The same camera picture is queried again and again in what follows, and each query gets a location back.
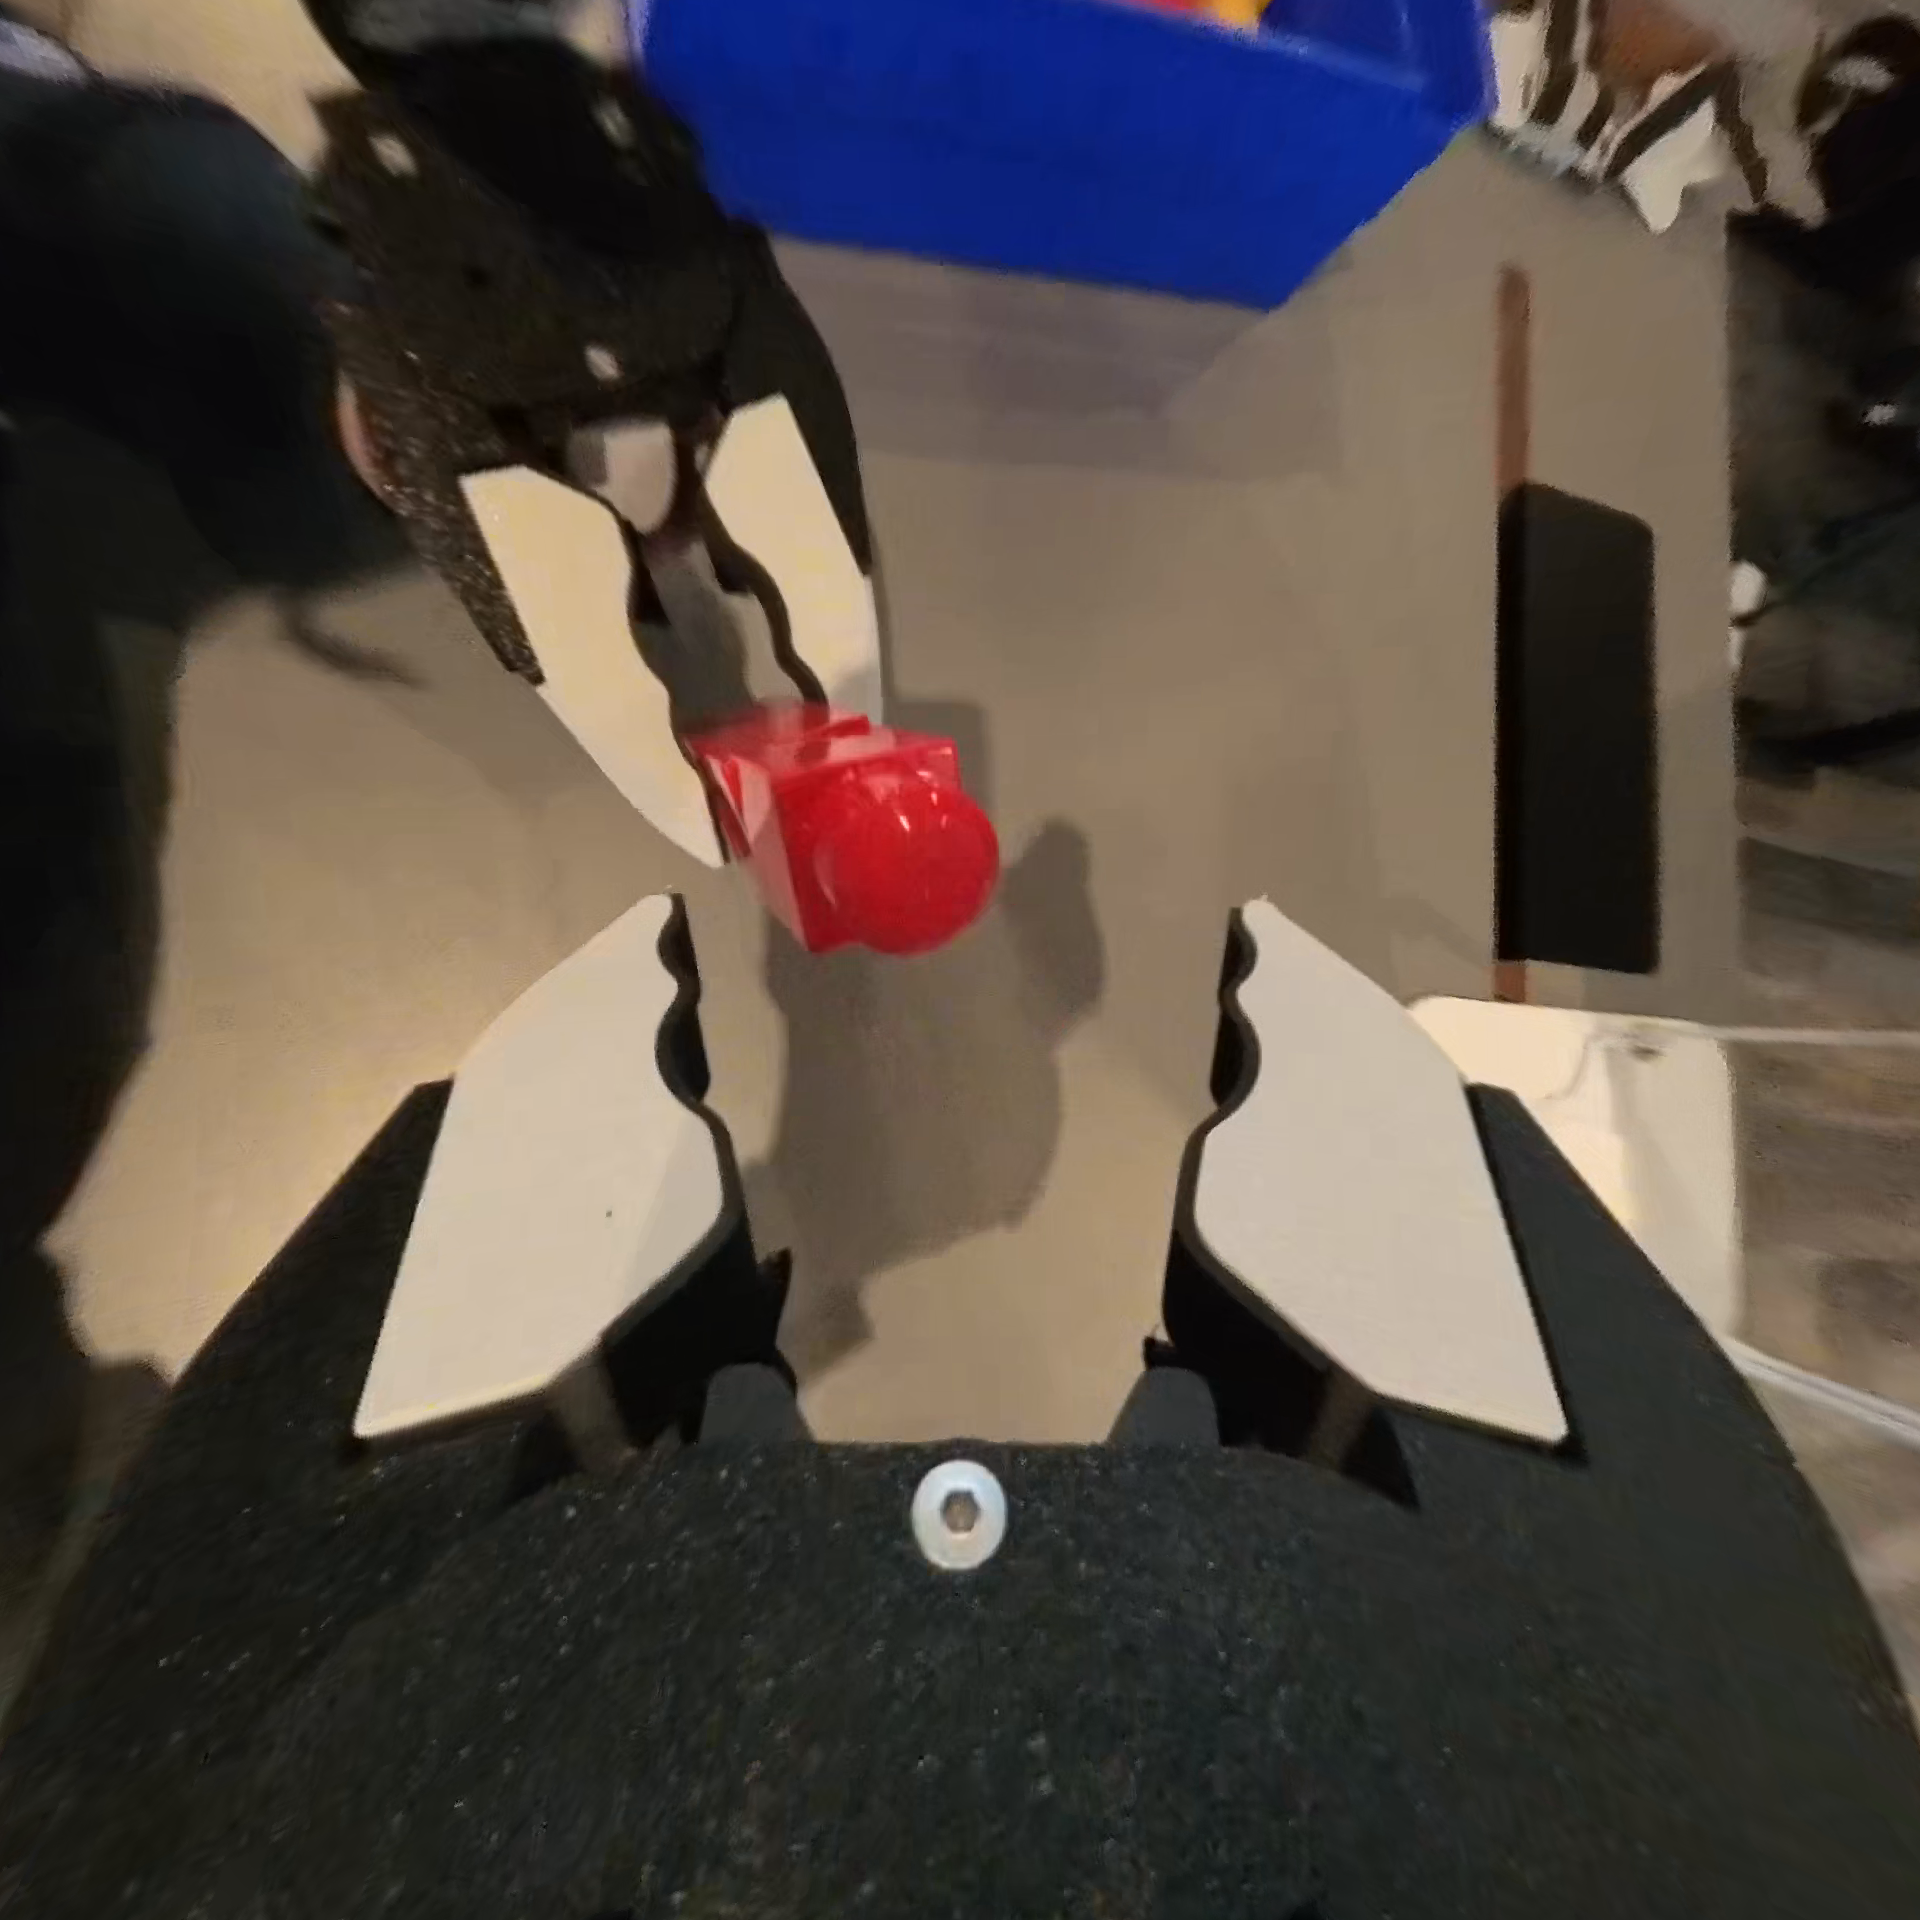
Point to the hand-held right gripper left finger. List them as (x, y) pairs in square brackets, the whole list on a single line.
[(555, 1155)]

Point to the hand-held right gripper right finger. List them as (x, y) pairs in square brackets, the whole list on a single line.
[(1350, 1185)]

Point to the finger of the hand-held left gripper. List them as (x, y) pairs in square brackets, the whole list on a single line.
[(579, 645), (809, 569)]

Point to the red mega block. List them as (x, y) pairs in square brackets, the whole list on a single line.
[(856, 838)]

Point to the blue plastic bin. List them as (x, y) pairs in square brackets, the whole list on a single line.
[(1050, 134)]

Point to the person's left forearm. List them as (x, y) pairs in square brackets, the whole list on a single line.
[(166, 329)]

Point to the black rectangular desk flap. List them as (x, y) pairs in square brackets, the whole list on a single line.
[(1578, 734)]

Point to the zebra striped cloth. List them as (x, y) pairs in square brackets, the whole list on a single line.
[(1680, 106)]

